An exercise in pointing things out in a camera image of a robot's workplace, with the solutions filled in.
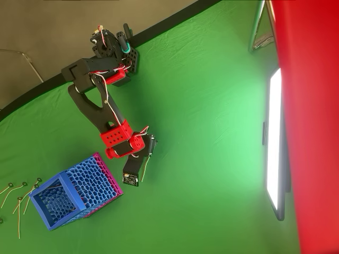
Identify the small wrist camera on bracket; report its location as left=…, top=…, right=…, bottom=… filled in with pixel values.
left=122, top=155, right=140, bottom=187

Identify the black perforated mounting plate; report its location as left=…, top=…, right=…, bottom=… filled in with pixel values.
left=120, top=47, right=140, bottom=75

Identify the thin grey cable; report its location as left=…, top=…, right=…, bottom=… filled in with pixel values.
left=0, top=48, right=44, bottom=84

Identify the green cloth with black border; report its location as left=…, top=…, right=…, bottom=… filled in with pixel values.
left=0, top=0, right=301, bottom=254

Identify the red and white servo cable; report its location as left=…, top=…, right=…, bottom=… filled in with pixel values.
left=90, top=71, right=127, bottom=126

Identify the bright LED light panel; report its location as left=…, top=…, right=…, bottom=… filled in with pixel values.
left=262, top=67, right=291, bottom=222

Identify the red cloth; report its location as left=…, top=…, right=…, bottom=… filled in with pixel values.
left=270, top=0, right=339, bottom=254

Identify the blue and pink mesh basket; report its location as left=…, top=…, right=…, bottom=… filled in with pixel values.
left=29, top=152, right=124, bottom=232

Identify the metal frame stand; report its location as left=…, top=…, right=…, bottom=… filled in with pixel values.
left=248, top=0, right=276, bottom=54

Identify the black clamp with teal handle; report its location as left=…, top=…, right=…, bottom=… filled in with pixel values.
left=115, top=23, right=133, bottom=55

